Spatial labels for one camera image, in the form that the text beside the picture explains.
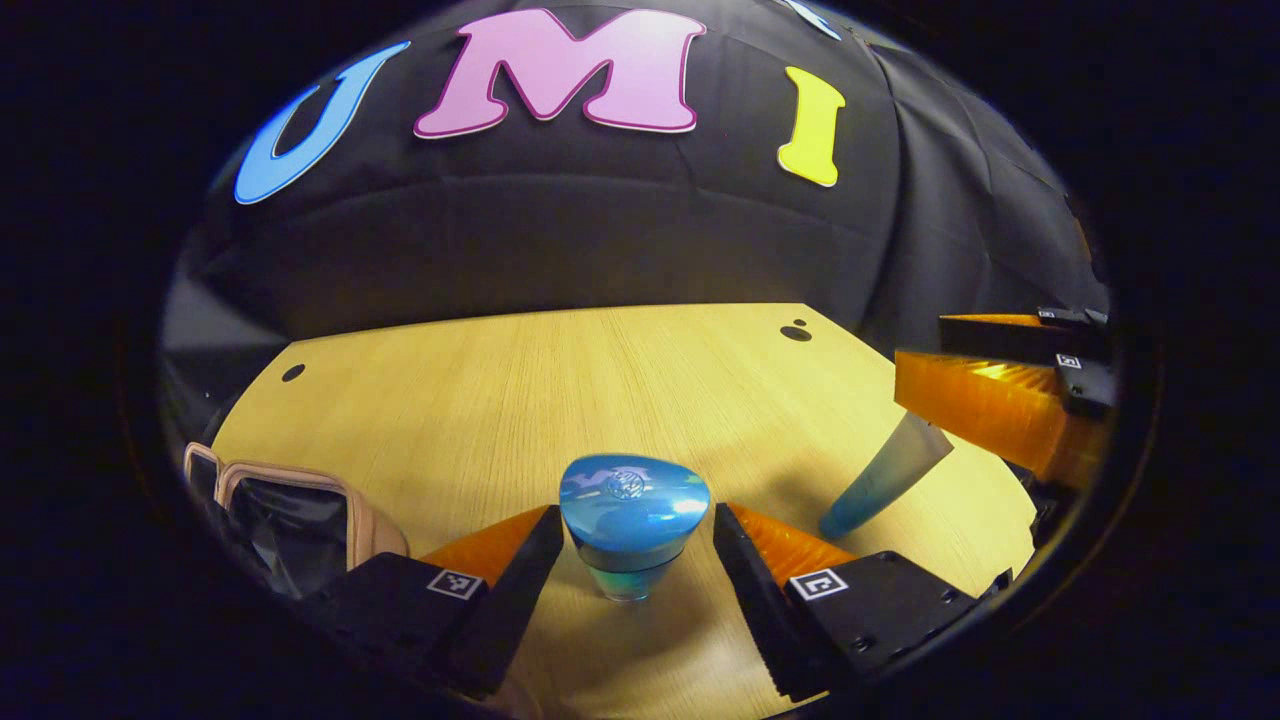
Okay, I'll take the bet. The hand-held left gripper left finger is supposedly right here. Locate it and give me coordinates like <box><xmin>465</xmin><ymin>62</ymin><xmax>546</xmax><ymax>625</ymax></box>
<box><xmin>300</xmin><ymin>505</ymin><xmax>566</xmax><ymax>699</ymax></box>

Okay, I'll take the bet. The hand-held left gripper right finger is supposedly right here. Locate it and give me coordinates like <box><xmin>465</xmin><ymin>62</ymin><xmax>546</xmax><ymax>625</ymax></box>
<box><xmin>713</xmin><ymin>502</ymin><xmax>986</xmax><ymax>703</ymax></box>

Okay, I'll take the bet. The white and blue tube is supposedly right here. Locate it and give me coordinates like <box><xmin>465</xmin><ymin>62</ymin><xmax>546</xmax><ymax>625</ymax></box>
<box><xmin>818</xmin><ymin>410</ymin><xmax>956</xmax><ymax>541</ymax></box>

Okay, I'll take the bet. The blue glass bottle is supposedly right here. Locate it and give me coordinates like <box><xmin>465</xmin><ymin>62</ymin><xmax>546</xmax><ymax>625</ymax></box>
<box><xmin>558</xmin><ymin>453</ymin><xmax>712</xmax><ymax>603</ymax></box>

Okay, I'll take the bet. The black backdrop cloth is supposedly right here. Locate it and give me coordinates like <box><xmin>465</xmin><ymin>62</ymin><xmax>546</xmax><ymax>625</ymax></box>
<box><xmin>160</xmin><ymin>0</ymin><xmax>1111</xmax><ymax>421</ymax></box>

